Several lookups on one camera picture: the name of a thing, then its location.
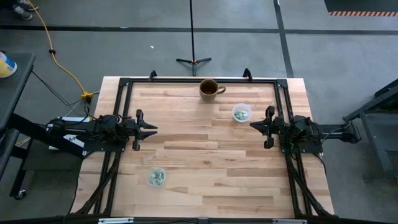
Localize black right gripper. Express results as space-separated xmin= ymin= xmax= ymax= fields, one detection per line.
xmin=249 ymin=105 xmax=285 ymax=150

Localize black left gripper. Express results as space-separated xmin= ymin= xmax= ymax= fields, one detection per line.
xmin=125 ymin=108 xmax=159 ymax=152

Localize clear cup upper right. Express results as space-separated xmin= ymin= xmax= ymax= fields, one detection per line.
xmin=231 ymin=103 xmax=253 ymax=124

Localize clear cup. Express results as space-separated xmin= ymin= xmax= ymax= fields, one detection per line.
xmin=145 ymin=167 xmax=167 ymax=187
xmin=231 ymin=103 xmax=253 ymax=124

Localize clear cup lower left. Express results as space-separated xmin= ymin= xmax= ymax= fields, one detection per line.
xmin=145 ymin=167 xmax=167 ymax=187

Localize olive green ceramic mug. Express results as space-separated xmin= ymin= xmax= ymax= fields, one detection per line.
xmin=198 ymin=78 xmax=227 ymax=103

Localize white paper sheet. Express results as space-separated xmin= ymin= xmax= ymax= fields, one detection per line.
xmin=48 ymin=116 xmax=91 ymax=151

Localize black tripod stand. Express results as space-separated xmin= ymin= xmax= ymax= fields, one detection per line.
xmin=175 ymin=0 xmax=213 ymax=77

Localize dark side table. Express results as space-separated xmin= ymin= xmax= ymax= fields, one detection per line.
xmin=0 ymin=52 xmax=37 ymax=131

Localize yellow white blue container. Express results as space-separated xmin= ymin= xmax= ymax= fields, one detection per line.
xmin=0 ymin=51 xmax=18 ymax=78

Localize black mat orange striped edge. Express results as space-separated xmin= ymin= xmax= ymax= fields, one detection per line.
xmin=323 ymin=0 xmax=398 ymax=17

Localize person's shoe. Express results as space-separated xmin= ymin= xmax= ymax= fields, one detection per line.
xmin=17 ymin=0 xmax=40 ymax=12
xmin=12 ymin=5 xmax=34 ymax=21

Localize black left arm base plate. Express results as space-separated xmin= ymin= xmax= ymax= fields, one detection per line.
xmin=82 ymin=119 xmax=129 ymax=154

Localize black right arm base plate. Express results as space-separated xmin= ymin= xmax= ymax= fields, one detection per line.
xmin=281 ymin=128 xmax=325 ymax=156

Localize silver metal bracket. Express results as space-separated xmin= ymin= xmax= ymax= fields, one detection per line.
xmin=98 ymin=217 xmax=135 ymax=224
xmin=272 ymin=218 xmax=308 ymax=224

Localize thin black floor cable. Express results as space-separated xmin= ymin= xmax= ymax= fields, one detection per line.
xmin=30 ymin=70 xmax=85 ymax=108

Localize black metal table frame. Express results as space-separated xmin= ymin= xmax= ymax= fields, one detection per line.
xmin=341 ymin=78 xmax=398 ymax=182

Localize black cart frame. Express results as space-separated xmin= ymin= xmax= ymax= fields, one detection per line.
xmin=0 ymin=111 xmax=90 ymax=200

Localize yellow extension cable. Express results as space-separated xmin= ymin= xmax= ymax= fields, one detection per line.
xmin=29 ymin=2 xmax=90 ymax=96

